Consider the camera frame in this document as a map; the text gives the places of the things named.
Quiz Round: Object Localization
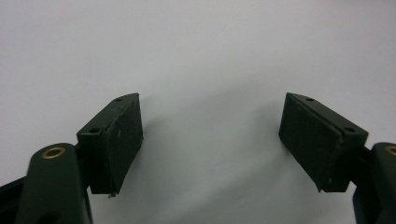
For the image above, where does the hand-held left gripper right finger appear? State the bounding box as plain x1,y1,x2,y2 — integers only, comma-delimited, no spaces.
278,91,370,193

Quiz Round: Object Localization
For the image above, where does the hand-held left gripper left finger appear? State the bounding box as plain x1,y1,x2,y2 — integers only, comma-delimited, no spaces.
76,92,145,198

